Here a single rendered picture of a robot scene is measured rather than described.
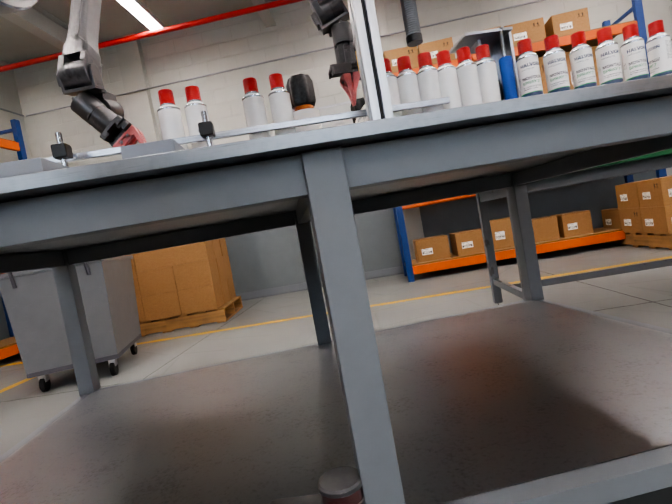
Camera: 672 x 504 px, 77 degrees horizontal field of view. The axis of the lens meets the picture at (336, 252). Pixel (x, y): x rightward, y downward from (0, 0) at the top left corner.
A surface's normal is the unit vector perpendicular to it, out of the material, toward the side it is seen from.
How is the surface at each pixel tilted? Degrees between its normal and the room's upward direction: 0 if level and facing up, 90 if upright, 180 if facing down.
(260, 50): 90
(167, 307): 90
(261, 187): 90
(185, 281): 90
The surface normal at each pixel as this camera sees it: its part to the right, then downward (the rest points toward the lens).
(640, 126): 0.11, 0.03
